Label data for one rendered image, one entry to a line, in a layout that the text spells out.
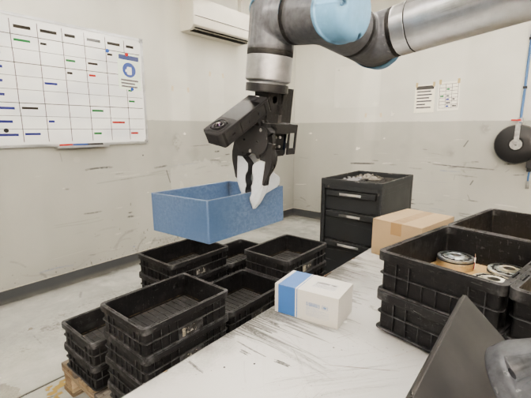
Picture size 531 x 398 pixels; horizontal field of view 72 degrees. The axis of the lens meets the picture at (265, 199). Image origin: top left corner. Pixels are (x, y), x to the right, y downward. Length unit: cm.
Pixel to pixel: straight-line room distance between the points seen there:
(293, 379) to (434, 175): 376
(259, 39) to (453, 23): 27
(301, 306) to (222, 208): 57
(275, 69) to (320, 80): 445
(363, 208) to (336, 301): 153
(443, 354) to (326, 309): 59
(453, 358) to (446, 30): 43
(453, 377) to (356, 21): 45
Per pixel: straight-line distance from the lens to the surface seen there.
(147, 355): 139
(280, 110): 64
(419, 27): 61
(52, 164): 320
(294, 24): 57
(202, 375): 91
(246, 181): 63
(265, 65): 60
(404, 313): 104
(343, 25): 52
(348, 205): 256
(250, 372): 91
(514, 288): 89
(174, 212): 64
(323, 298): 105
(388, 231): 162
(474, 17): 59
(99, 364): 182
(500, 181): 434
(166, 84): 372
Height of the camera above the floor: 124
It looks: 11 degrees down
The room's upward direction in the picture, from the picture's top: straight up
